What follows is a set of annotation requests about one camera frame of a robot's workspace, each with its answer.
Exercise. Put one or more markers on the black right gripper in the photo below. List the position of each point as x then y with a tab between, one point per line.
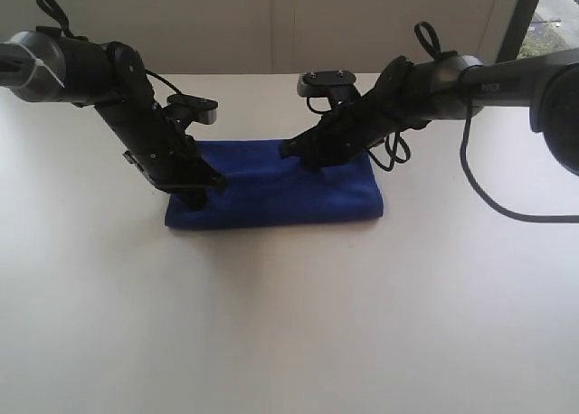
346	132

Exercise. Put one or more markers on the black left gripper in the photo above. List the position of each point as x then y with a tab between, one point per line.
161	149

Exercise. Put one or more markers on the blue microfiber cloth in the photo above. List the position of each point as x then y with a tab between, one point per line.
265	190

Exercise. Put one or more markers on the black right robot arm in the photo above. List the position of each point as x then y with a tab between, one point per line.
455	87

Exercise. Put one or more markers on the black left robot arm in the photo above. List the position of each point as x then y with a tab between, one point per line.
45	66

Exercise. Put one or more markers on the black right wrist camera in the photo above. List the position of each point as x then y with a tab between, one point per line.
335	86

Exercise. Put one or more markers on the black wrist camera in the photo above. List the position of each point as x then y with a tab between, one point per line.
335	86
187	109

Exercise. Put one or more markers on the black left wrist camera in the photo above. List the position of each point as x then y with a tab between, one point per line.
187	109

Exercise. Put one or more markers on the dark window frame post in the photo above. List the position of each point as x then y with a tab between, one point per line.
517	30

